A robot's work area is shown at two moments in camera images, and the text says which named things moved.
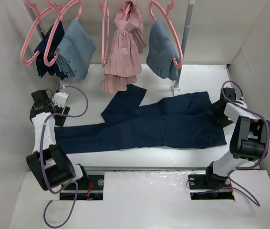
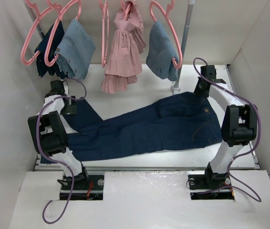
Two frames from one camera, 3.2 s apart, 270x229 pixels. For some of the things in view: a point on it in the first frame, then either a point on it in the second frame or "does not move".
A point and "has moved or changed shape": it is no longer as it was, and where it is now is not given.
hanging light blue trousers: [76, 48] does not move
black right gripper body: [223, 120] -> [198, 89]
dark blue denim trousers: [186, 120] has moved or changed shape
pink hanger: [104, 59] does not move
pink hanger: [167, 12] does not move
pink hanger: [59, 12] does not move
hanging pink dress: [123, 63] does not move
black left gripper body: [59, 119] -> [69, 109]
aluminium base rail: [94, 169] does not move
